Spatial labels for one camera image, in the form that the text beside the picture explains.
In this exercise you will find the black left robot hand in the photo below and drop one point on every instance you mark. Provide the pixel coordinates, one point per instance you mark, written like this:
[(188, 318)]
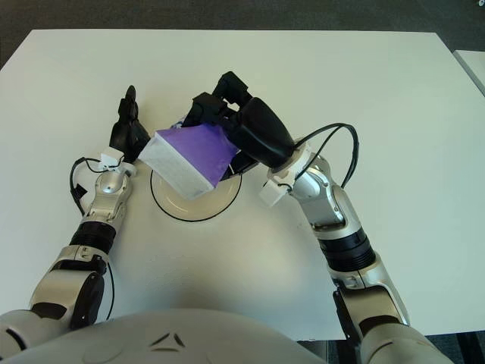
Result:
[(127, 134)]

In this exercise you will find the dark table leg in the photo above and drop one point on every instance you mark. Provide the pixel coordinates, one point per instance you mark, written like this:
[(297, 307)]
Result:
[(326, 352)]

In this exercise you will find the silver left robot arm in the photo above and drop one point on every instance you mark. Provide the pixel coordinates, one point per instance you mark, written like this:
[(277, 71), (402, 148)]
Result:
[(108, 191)]

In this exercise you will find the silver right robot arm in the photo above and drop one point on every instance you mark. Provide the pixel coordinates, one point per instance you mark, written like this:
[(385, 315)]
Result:
[(333, 212)]

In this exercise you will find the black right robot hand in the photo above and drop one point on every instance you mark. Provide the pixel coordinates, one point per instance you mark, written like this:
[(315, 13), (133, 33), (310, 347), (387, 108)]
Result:
[(261, 132)]

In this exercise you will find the white neighbouring table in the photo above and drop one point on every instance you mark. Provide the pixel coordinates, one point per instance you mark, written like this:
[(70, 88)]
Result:
[(473, 70)]

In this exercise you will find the purple tissue paper pack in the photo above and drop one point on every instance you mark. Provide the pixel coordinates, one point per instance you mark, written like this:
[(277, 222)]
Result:
[(201, 151)]

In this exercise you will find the white plate with black rim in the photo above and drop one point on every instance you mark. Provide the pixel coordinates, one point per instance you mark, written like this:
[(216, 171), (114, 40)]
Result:
[(189, 209)]

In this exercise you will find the grey robot torso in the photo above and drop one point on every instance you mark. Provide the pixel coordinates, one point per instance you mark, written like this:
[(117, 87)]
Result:
[(170, 337)]

